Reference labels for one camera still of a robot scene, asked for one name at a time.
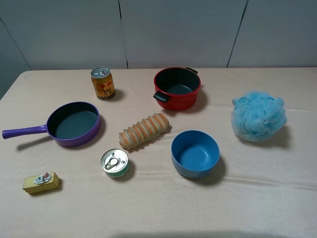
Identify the blue plastic bowl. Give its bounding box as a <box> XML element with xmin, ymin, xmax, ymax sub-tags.
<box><xmin>170</xmin><ymin>130</ymin><xmax>220</xmax><ymax>179</ymax></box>

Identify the yellow toy cake slice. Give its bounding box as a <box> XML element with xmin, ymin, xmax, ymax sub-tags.
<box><xmin>22</xmin><ymin>172</ymin><xmax>60</xmax><ymax>195</ymax></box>

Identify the red pot with black handles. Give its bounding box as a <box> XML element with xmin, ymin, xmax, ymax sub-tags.
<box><xmin>153</xmin><ymin>67</ymin><xmax>201</xmax><ymax>111</ymax></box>

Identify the gold energy drink can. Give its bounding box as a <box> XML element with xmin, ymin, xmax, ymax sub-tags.
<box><xmin>91</xmin><ymin>66</ymin><xmax>115</xmax><ymax>100</ymax></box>

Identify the ridged toy bread loaf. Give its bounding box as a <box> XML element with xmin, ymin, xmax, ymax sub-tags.
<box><xmin>119</xmin><ymin>113</ymin><xmax>169</xmax><ymax>150</ymax></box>

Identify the flat tin can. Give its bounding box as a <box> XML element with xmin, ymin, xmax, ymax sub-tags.
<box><xmin>101</xmin><ymin>149</ymin><xmax>129</xmax><ymax>179</ymax></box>

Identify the purple frying pan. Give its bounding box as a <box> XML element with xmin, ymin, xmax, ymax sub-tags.
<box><xmin>2</xmin><ymin>102</ymin><xmax>101</xmax><ymax>147</ymax></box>

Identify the blue mesh bath sponge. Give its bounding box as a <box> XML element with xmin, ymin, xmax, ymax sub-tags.
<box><xmin>231</xmin><ymin>91</ymin><xmax>287</xmax><ymax>142</ymax></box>

